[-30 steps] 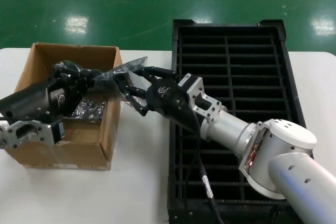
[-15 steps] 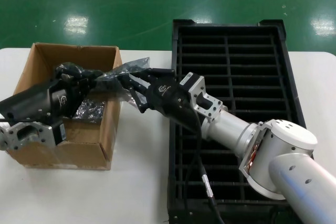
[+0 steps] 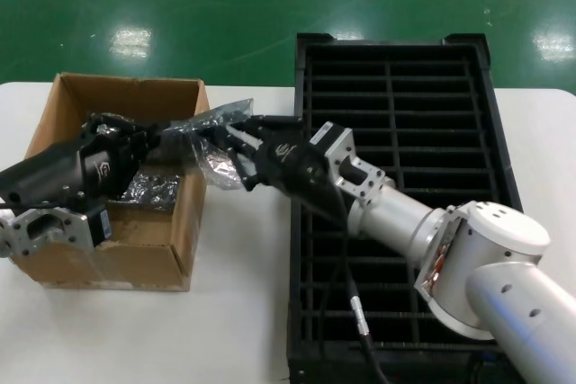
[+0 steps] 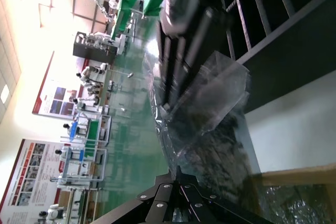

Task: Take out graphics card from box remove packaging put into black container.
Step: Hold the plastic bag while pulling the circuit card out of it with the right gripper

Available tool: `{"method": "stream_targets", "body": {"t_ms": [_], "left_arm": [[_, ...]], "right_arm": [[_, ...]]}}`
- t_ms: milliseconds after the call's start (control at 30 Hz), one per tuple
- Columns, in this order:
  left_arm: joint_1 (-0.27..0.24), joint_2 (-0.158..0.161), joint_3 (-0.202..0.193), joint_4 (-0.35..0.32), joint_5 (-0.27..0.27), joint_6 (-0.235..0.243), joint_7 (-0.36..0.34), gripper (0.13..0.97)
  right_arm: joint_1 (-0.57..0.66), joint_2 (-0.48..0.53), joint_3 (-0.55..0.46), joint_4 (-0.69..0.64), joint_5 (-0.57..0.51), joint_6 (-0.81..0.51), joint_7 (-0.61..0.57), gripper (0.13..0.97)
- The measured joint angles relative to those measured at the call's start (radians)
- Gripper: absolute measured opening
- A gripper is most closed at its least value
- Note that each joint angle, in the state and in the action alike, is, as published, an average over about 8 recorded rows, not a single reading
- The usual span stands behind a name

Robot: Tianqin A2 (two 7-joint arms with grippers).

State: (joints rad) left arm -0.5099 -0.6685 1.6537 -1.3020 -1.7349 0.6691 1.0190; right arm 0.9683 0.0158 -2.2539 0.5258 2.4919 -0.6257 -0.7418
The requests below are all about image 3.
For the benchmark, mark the brown cardboard box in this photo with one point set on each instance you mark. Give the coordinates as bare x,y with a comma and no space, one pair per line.
135,94

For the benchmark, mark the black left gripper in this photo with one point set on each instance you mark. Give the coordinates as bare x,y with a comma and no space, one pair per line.
67,168

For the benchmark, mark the black slotted plastic container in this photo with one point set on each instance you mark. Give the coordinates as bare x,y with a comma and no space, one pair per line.
300,87

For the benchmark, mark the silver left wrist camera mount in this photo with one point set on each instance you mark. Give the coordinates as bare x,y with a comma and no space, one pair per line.
58,229

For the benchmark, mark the shiny antistatic bag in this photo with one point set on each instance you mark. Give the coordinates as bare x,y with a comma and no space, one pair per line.
148,186
211,172

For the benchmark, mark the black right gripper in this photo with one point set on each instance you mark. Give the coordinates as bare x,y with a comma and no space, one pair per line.
288,163

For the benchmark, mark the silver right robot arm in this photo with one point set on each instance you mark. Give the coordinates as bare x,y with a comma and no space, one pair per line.
504,231

